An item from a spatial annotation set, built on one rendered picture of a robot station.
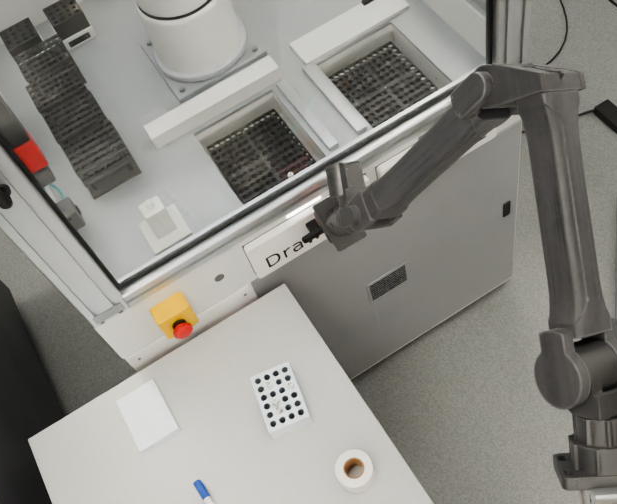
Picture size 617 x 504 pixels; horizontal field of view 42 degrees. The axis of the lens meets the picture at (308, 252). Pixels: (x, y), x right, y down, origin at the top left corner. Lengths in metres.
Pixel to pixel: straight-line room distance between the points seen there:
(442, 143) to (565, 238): 0.25
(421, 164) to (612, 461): 0.49
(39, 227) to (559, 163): 0.79
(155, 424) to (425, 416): 0.96
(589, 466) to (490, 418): 1.31
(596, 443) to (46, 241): 0.88
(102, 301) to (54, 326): 1.31
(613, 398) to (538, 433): 1.31
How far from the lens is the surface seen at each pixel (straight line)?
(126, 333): 1.64
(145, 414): 1.67
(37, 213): 1.33
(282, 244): 1.62
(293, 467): 1.56
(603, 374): 1.05
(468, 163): 1.85
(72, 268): 1.44
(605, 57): 3.12
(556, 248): 1.04
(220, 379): 1.66
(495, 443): 2.34
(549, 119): 1.03
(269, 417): 1.59
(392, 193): 1.29
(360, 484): 1.49
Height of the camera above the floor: 2.23
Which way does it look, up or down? 57 degrees down
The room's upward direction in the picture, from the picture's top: 20 degrees counter-clockwise
